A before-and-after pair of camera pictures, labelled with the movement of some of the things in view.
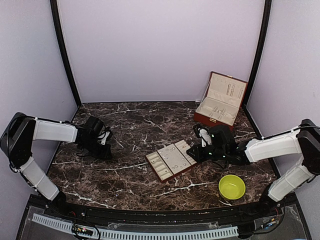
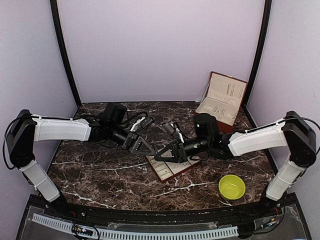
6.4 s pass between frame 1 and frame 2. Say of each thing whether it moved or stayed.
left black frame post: stayed
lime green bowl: stayed
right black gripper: moved
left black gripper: moved
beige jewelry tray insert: stayed
